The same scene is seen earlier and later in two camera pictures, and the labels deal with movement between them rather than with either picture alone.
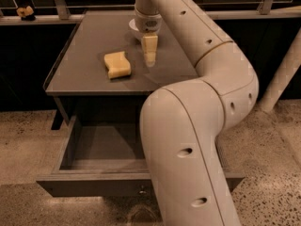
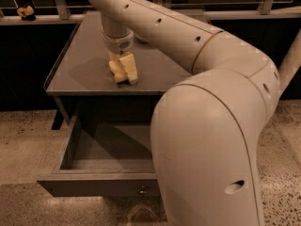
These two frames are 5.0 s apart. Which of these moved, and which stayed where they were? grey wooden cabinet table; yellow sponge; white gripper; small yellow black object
Moved: yellow sponge; white gripper
Stayed: small yellow black object; grey wooden cabinet table
